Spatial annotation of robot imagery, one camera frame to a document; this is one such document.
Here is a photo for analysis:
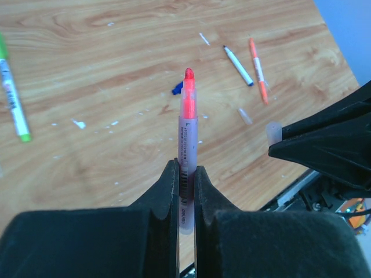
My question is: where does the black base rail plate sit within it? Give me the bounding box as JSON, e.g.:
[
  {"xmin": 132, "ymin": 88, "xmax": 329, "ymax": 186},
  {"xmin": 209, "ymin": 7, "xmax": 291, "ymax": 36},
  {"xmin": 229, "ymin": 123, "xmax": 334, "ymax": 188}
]
[{"xmin": 259, "ymin": 170, "xmax": 371, "ymax": 232}]

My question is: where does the clear pink-tinted pen cap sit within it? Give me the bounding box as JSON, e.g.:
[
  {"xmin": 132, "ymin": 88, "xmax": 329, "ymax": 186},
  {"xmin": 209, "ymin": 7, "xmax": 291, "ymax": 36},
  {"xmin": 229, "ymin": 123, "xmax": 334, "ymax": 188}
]
[{"xmin": 265, "ymin": 122, "xmax": 282, "ymax": 146}]

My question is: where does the blue tipped white pen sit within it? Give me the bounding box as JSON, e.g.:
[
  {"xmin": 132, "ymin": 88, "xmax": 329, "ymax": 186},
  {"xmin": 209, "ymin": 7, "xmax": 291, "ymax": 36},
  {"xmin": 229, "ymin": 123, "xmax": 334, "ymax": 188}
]
[{"xmin": 223, "ymin": 45, "xmax": 254, "ymax": 86}]

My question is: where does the orange pen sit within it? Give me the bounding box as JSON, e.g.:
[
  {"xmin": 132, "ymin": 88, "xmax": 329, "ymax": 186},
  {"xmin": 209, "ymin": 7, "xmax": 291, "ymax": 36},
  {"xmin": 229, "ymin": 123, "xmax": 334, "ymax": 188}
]
[{"xmin": 249, "ymin": 38, "xmax": 268, "ymax": 105}]

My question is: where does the blue pen cap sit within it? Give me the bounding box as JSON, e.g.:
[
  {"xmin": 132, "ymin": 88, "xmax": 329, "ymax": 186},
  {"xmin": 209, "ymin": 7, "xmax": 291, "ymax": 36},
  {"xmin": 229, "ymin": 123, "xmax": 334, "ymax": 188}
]
[{"xmin": 172, "ymin": 82, "xmax": 183, "ymax": 95}]

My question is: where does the white pen yellow-green tip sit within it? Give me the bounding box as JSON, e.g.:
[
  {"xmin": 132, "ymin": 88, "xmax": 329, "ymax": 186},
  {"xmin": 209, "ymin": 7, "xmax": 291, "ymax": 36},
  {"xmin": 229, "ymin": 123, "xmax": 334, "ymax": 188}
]
[{"xmin": 1, "ymin": 34, "xmax": 32, "ymax": 142}]

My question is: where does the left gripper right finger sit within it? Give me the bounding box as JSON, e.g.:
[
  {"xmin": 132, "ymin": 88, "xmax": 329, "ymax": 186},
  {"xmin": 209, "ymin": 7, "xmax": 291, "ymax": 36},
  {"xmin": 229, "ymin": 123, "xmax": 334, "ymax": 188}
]
[{"xmin": 195, "ymin": 166, "xmax": 370, "ymax": 277}]

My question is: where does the white paper scrap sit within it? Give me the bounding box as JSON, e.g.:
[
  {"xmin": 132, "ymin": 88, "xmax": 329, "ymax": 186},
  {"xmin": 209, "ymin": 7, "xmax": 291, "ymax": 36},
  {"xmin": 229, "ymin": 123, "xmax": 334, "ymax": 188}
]
[{"xmin": 199, "ymin": 32, "xmax": 210, "ymax": 46}]

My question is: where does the pink marker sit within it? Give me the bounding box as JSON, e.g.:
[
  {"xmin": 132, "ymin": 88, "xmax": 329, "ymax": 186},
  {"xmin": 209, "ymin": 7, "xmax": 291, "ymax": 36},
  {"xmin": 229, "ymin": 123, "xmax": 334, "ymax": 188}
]
[{"xmin": 177, "ymin": 68, "xmax": 198, "ymax": 235}]

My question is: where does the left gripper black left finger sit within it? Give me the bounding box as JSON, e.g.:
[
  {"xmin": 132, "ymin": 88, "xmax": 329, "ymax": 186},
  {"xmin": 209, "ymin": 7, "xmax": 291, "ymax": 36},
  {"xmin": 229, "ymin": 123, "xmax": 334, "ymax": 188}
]
[{"xmin": 1, "ymin": 160, "xmax": 180, "ymax": 277}]

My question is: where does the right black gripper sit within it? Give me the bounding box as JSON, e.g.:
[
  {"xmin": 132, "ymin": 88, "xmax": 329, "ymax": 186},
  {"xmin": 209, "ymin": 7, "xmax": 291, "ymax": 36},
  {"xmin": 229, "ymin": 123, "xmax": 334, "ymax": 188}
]
[{"xmin": 268, "ymin": 83, "xmax": 370, "ymax": 198}]

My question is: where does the small clear pen cap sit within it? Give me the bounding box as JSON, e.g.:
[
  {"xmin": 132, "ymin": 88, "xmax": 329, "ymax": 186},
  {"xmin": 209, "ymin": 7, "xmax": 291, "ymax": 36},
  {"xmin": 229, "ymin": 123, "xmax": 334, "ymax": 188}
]
[{"xmin": 238, "ymin": 108, "xmax": 253, "ymax": 125}]

